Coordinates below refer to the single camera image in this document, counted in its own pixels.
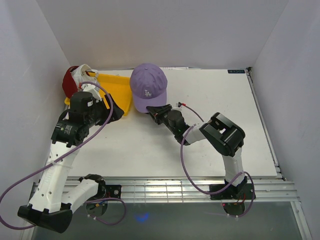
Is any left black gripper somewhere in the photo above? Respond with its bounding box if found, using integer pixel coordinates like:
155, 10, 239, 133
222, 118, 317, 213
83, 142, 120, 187
84, 93, 124, 128

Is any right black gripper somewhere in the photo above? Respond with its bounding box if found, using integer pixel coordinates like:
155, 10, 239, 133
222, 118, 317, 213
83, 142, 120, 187
147, 104, 178, 135

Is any purple visor cap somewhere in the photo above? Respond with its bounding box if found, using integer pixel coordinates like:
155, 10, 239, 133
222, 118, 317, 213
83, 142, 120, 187
129, 63, 168, 113

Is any white baseball cap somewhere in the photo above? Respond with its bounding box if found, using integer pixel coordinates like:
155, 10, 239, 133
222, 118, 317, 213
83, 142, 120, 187
71, 64, 99, 88

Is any red baseball cap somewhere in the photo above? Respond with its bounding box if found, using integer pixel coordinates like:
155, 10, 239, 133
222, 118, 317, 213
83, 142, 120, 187
62, 66, 79, 99

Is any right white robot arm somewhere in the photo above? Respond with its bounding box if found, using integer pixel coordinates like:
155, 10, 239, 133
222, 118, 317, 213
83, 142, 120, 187
146, 104, 248, 199

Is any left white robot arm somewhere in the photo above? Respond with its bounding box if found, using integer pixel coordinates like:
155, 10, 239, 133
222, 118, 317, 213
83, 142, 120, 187
17, 91, 124, 233

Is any yellow plastic tray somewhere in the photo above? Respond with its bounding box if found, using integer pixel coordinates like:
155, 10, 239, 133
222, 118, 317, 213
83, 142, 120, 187
64, 73, 132, 116

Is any blue table label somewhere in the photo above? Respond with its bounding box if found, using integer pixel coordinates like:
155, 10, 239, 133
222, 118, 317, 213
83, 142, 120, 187
227, 69, 246, 74

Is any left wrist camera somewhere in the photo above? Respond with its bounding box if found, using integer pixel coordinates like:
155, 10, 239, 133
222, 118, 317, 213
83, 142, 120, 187
80, 83, 102, 102

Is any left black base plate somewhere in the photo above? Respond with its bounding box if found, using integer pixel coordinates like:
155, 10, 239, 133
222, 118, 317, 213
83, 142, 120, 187
103, 184, 122, 199

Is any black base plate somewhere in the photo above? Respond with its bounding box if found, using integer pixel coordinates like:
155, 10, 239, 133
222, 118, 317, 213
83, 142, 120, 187
103, 184, 122, 199
210, 183, 256, 200

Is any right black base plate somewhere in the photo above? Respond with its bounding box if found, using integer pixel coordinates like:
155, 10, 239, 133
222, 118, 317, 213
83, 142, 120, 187
210, 183, 256, 200

